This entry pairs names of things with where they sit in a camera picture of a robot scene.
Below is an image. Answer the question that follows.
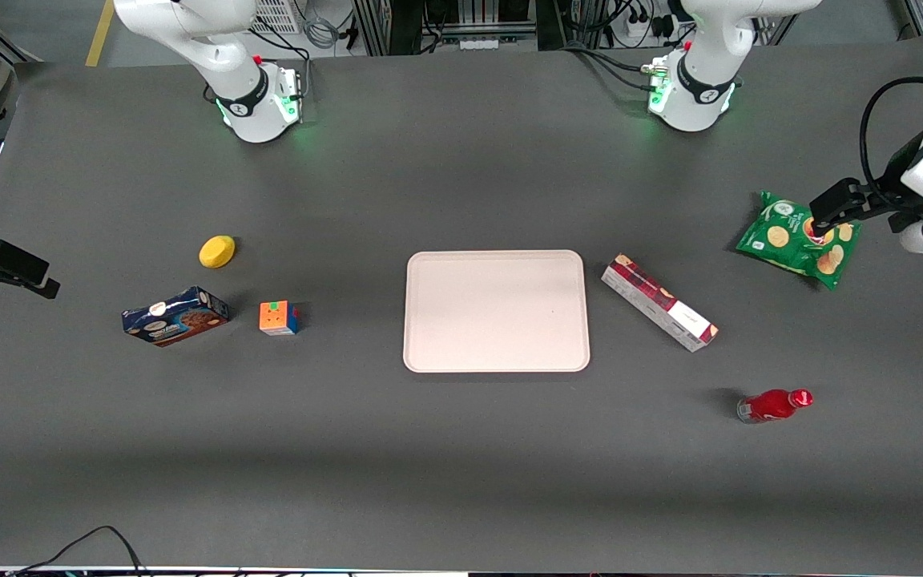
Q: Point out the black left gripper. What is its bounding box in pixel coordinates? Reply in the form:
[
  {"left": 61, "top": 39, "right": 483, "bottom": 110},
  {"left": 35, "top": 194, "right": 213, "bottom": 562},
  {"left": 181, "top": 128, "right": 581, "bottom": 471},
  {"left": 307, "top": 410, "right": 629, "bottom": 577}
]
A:
[{"left": 809, "top": 140, "right": 923, "bottom": 235}]

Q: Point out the red cookie box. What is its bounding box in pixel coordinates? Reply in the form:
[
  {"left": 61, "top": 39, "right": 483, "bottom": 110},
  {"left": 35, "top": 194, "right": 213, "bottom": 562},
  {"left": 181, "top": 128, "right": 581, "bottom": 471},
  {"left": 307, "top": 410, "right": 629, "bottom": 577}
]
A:
[{"left": 601, "top": 254, "right": 719, "bottom": 353}]

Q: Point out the blue cookie box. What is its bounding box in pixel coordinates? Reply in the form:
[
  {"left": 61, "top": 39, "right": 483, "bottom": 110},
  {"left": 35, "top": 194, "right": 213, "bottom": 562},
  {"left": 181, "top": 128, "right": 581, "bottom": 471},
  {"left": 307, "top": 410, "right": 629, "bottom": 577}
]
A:
[{"left": 122, "top": 286, "right": 230, "bottom": 348}]

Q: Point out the beige plastic tray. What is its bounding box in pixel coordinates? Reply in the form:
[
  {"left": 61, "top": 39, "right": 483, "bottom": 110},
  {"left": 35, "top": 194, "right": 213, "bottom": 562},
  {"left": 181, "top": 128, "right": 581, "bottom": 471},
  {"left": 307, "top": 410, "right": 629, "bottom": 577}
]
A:
[{"left": 403, "top": 250, "right": 591, "bottom": 374}]

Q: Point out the green chips bag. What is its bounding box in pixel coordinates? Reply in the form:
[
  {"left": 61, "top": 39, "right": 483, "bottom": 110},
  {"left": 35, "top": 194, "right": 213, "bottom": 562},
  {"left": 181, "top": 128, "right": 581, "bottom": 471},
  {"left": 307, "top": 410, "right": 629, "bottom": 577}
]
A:
[{"left": 736, "top": 191, "right": 863, "bottom": 291}]

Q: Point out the red drink bottle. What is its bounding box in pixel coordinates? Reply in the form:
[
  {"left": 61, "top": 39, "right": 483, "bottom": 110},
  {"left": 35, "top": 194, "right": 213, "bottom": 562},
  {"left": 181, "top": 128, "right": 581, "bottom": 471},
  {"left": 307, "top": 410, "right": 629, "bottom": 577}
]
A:
[{"left": 736, "top": 389, "right": 814, "bottom": 425}]

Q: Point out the colourful puzzle cube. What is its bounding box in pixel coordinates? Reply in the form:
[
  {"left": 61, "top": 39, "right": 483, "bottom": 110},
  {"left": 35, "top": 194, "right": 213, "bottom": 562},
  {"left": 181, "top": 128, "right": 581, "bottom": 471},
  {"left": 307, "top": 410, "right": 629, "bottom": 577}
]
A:
[{"left": 259, "top": 301, "right": 300, "bottom": 337}]

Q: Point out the white power strip with plugs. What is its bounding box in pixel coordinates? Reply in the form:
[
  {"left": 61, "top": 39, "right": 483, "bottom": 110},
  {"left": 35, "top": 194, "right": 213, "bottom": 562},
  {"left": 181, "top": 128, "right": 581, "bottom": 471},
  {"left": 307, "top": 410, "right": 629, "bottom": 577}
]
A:
[{"left": 620, "top": 8, "right": 659, "bottom": 45}]

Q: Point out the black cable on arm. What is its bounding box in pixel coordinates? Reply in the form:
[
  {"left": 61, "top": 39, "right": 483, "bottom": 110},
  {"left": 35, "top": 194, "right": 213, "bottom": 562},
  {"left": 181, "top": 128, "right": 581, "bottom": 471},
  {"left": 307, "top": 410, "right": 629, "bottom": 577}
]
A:
[{"left": 860, "top": 76, "right": 923, "bottom": 201}]

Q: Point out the black cable at table edge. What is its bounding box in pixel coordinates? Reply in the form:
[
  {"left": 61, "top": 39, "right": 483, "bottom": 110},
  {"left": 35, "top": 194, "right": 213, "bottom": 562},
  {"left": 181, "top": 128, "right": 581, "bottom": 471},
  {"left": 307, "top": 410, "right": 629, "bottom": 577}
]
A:
[{"left": 6, "top": 525, "right": 146, "bottom": 577}]

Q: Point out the black base cables left arm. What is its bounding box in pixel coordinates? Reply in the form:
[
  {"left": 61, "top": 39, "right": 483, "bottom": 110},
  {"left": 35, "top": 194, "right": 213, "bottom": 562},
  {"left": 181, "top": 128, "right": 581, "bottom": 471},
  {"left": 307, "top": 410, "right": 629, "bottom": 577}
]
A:
[{"left": 562, "top": 44, "right": 663, "bottom": 91}]

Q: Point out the black base cables arm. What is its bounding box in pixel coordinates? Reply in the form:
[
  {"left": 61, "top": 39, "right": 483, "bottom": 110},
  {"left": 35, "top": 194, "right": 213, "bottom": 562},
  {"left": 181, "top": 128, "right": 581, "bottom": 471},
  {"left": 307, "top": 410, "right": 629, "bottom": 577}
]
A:
[
  {"left": 249, "top": 28, "right": 314, "bottom": 105},
  {"left": 562, "top": 44, "right": 663, "bottom": 91}
]

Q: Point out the black base cables right arm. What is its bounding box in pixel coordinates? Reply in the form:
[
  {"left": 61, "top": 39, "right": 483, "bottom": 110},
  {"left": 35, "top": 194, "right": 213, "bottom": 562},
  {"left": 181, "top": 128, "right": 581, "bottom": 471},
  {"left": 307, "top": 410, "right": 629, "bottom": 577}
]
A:
[{"left": 249, "top": 28, "right": 314, "bottom": 105}]

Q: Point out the grey coiled cable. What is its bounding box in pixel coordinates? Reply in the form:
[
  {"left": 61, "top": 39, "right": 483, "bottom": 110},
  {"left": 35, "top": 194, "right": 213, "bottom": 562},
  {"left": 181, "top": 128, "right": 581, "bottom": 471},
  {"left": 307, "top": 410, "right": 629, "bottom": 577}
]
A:
[{"left": 304, "top": 12, "right": 342, "bottom": 50}]

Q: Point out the aluminium frame rack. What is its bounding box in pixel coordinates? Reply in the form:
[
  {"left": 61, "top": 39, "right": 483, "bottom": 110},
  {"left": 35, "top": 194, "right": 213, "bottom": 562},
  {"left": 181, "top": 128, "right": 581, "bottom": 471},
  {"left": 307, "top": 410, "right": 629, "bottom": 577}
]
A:
[{"left": 353, "top": 0, "right": 538, "bottom": 57}]

